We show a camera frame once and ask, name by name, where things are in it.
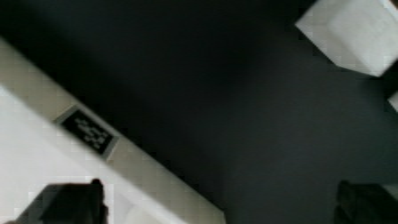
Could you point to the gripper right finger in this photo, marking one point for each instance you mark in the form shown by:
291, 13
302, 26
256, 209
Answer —
366, 204

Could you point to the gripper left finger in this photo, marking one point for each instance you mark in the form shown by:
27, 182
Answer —
68, 204

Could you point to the white square tabletop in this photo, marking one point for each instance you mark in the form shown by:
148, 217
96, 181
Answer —
62, 148

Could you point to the white right fence piece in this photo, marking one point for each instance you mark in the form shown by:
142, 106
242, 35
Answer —
350, 27

